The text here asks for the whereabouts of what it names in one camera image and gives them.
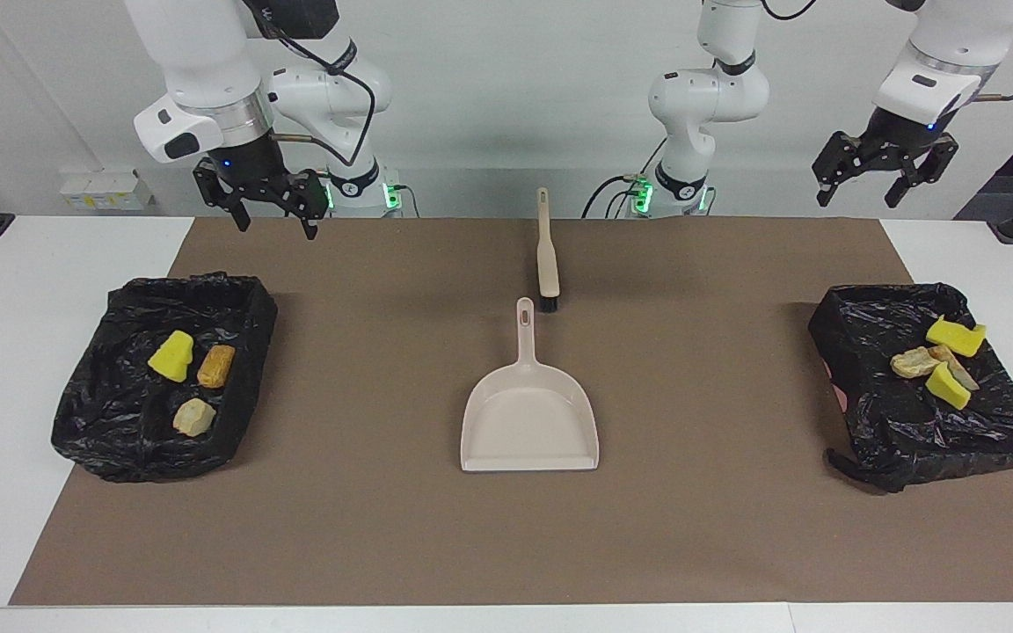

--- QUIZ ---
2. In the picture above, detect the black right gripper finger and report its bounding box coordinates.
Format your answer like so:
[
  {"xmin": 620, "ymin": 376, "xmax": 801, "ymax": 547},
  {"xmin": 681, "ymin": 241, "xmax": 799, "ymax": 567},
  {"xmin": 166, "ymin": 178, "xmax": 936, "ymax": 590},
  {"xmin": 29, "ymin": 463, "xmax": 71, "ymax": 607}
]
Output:
[
  {"xmin": 281, "ymin": 170, "xmax": 333, "ymax": 241},
  {"xmin": 192, "ymin": 158, "xmax": 253, "ymax": 233}
]

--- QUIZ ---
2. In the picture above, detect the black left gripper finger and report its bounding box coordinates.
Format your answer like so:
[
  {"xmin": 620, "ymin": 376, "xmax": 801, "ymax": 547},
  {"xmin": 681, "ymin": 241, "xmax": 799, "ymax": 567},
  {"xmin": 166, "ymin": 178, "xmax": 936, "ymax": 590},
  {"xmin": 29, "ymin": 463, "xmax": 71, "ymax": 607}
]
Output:
[
  {"xmin": 812, "ymin": 130, "xmax": 865, "ymax": 209},
  {"xmin": 884, "ymin": 135, "xmax": 959, "ymax": 210}
]

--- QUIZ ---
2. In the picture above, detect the notched yellow sponge piece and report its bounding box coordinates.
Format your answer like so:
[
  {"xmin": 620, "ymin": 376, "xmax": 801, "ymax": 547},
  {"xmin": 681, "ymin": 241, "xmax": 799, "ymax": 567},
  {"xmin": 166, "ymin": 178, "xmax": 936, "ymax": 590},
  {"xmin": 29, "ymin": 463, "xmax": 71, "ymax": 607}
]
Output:
[{"xmin": 925, "ymin": 316, "xmax": 987, "ymax": 358}]

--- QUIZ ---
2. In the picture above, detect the yellow sponge chunk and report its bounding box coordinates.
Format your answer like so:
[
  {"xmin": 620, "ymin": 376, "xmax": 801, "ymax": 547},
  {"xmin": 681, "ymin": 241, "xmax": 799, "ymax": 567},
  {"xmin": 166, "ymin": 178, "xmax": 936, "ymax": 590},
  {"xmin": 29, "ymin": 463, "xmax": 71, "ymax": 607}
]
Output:
[{"xmin": 148, "ymin": 330, "xmax": 195, "ymax": 383}]

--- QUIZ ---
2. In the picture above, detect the brown oval bread roll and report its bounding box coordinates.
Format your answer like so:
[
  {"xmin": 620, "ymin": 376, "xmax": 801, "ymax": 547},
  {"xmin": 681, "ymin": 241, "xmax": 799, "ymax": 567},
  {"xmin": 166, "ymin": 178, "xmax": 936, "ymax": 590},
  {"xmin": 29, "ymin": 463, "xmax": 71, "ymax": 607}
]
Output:
[{"xmin": 197, "ymin": 345, "xmax": 237, "ymax": 389}]

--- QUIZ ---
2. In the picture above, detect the orange striped bread piece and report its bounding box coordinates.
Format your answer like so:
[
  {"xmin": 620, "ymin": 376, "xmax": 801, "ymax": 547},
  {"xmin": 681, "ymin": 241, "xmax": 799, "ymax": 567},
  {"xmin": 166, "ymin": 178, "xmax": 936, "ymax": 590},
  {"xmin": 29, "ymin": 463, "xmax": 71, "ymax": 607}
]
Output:
[{"xmin": 929, "ymin": 344, "xmax": 980, "ymax": 391}]

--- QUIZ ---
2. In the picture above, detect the small yellow sponge piece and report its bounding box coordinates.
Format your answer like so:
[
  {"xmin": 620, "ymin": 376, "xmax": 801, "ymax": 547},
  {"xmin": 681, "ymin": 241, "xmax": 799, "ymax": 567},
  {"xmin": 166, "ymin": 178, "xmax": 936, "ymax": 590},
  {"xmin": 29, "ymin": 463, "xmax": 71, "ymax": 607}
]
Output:
[{"xmin": 925, "ymin": 362, "xmax": 972, "ymax": 411}]

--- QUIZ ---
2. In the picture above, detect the pale beige bread chunk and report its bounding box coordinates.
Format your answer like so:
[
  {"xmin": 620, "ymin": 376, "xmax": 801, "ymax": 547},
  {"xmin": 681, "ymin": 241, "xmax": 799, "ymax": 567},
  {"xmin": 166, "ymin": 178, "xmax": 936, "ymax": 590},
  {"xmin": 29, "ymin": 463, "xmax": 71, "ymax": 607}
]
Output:
[{"xmin": 172, "ymin": 397, "xmax": 217, "ymax": 438}]

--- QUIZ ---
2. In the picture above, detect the beige brush with black bristles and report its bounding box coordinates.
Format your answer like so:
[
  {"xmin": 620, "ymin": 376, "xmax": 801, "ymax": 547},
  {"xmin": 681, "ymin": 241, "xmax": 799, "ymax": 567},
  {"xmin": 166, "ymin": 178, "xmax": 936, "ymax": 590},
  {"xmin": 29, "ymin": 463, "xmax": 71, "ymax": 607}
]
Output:
[{"xmin": 535, "ymin": 187, "xmax": 561, "ymax": 314}]

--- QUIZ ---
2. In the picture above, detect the beige plastic dustpan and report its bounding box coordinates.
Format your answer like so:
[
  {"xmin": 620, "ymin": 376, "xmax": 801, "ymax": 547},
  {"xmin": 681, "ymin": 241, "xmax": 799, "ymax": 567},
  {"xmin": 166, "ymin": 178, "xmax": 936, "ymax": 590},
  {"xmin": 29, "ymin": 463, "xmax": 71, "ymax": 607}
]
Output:
[{"xmin": 460, "ymin": 297, "xmax": 601, "ymax": 473}]

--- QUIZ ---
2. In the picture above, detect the black plastic trash bag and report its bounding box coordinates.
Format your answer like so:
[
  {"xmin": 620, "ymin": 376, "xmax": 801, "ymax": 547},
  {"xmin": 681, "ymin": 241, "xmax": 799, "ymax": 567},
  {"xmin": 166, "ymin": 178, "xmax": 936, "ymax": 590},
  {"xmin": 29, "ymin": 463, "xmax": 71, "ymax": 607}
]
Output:
[
  {"xmin": 51, "ymin": 272, "xmax": 279, "ymax": 484},
  {"xmin": 808, "ymin": 281, "xmax": 1013, "ymax": 493}
]

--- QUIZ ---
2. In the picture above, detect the white cardboard box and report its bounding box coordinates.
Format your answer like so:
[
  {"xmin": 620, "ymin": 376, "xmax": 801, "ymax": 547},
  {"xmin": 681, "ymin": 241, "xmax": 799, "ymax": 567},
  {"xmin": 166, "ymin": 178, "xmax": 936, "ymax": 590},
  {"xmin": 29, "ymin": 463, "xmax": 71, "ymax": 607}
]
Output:
[{"xmin": 60, "ymin": 169, "xmax": 154, "ymax": 212}]

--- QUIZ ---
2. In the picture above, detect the brown paper table mat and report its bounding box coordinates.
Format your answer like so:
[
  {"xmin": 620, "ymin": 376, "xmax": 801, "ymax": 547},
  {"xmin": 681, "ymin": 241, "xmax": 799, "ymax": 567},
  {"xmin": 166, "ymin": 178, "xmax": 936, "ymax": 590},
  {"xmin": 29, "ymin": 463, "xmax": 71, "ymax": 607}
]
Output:
[{"xmin": 10, "ymin": 217, "xmax": 1013, "ymax": 608}]

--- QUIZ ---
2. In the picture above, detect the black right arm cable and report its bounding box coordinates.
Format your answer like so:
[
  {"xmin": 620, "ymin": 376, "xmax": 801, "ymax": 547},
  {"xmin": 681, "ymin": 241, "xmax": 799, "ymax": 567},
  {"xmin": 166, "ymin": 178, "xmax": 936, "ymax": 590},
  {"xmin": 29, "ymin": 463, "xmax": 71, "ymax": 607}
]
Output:
[{"xmin": 247, "ymin": 0, "xmax": 378, "ymax": 168}]

